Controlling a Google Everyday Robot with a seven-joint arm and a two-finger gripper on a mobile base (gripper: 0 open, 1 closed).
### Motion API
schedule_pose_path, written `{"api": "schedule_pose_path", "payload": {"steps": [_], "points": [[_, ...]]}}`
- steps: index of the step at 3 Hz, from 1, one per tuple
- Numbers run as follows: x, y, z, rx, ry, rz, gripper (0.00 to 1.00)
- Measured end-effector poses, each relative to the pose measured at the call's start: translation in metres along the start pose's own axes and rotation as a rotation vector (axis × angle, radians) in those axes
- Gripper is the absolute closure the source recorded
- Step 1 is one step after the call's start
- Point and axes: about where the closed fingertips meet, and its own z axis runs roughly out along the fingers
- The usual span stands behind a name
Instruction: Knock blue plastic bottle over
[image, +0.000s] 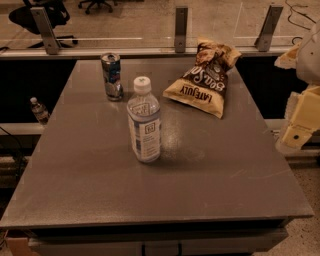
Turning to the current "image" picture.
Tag glass barrier panel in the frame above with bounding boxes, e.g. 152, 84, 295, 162
0, 0, 320, 51

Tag middle metal glass bracket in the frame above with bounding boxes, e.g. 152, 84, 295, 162
174, 7, 188, 53

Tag clear blue-label plastic bottle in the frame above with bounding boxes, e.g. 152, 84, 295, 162
127, 76, 161, 163

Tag small water bottle on floor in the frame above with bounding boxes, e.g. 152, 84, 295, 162
30, 97, 50, 125

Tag left metal glass bracket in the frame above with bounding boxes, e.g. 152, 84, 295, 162
30, 7, 60, 55

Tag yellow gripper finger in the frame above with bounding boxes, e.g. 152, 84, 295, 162
274, 43, 301, 69
280, 85, 320, 149

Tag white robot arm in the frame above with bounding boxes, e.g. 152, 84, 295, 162
275, 21, 320, 153

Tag black office chair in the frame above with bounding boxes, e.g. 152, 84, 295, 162
9, 0, 78, 48

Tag black floor cable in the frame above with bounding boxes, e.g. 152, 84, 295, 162
285, 0, 317, 46

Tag black chair base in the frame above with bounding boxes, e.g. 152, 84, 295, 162
78, 0, 118, 15

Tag right metal glass bracket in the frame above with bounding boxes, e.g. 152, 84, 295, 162
254, 4, 283, 52

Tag brown chip bag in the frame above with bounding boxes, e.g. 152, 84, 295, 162
163, 38, 241, 119

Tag silver blue drink can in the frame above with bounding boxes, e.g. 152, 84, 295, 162
101, 53, 123, 101

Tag metal glass bracket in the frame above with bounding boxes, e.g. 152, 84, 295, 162
174, 7, 188, 53
254, 4, 283, 52
30, 7, 60, 55

